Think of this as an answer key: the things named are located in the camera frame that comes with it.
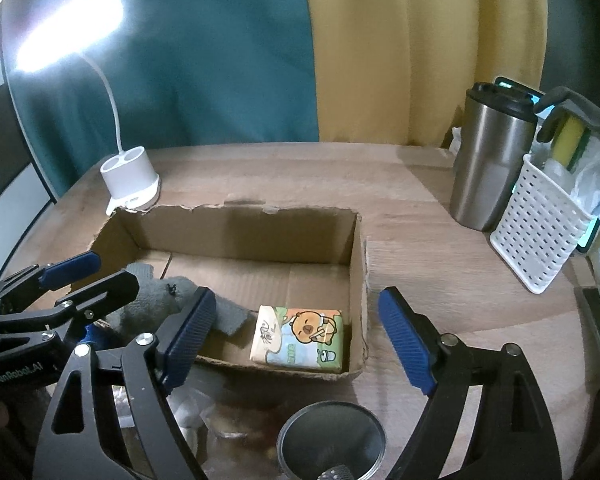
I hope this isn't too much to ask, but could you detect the stainless steel tumbler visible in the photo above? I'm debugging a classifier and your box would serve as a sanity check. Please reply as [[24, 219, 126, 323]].
[[449, 81, 540, 232]]

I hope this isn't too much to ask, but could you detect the white perforated plastic basket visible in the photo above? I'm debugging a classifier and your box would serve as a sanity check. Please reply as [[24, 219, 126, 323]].
[[490, 153, 597, 294]]

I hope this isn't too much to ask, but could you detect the metal tin can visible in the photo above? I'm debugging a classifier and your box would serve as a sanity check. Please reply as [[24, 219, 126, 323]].
[[276, 400, 387, 480]]

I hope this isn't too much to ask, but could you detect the cartoon print tissue packet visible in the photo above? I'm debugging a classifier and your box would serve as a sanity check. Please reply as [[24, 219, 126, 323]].
[[249, 305, 343, 375]]

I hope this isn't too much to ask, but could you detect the yellow curtain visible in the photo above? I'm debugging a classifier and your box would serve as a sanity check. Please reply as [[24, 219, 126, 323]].
[[299, 0, 552, 150]]

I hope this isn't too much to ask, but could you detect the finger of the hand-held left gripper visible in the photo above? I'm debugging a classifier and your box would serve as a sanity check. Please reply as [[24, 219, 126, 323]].
[[0, 269, 141, 358], [0, 251, 102, 313]]

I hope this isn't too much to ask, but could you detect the white desk lamp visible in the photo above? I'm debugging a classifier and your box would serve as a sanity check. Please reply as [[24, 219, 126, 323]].
[[0, 0, 162, 217]]

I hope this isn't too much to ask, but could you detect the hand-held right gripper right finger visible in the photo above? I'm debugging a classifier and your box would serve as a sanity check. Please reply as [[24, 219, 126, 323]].
[[377, 286, 573, 480]]

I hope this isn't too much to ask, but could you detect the blue and white packet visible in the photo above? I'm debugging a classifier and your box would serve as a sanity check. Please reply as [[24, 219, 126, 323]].
[[77, 324, 126, 351]]

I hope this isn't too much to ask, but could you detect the grey sock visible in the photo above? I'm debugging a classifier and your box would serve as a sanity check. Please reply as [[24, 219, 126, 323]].
[[107, 262, 258, 348]]

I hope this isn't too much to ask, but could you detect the clear bag of brown snacks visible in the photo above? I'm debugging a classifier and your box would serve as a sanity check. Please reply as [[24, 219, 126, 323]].
[[200, 395, 286, 461]]

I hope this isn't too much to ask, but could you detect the teal curtain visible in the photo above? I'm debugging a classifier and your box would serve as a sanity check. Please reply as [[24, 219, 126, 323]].
[[5, 0, 322, 203]]

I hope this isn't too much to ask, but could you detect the yellow and green sponge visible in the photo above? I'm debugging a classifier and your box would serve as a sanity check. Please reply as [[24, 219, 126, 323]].
[[550, 115, 592, 171]]

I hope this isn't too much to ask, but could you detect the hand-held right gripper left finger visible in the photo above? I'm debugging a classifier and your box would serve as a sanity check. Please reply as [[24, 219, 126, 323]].
[[32, 286, 218, 480]]

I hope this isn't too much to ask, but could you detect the cardboard box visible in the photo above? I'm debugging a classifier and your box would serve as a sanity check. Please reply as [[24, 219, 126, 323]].
[[67, 202, 370, 380]]

